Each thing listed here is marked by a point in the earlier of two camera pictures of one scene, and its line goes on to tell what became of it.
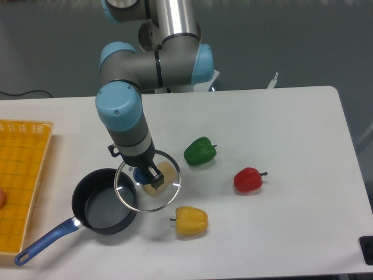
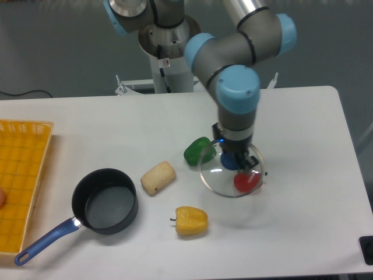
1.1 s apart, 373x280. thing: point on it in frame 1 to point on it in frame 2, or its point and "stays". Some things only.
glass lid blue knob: (135, 191) to (227, 182)
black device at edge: (366, 242) stays
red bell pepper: (248, 179) stays
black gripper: (154, 176) to (240, 147)
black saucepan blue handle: (97, 208) stays
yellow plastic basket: (24, 147) stays
